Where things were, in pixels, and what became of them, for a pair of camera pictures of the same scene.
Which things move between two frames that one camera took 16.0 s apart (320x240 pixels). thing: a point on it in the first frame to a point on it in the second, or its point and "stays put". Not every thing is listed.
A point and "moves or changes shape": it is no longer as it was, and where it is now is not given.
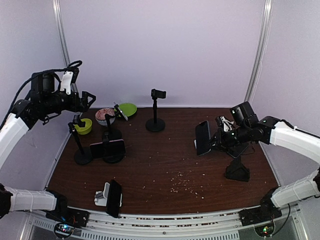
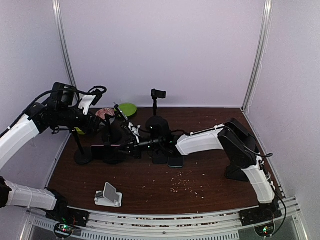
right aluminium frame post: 266,25 stays put
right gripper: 220,144 to 133,150
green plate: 128,108 stays put
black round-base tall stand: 85,155 stays put
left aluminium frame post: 57,8 stays put
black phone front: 113,200 to 160,159
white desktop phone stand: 101,198 stays put
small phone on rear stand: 119,109 stays put
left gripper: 83,106 to 93,129
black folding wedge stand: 236,170 stays put
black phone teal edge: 203,138 moves or changes shape
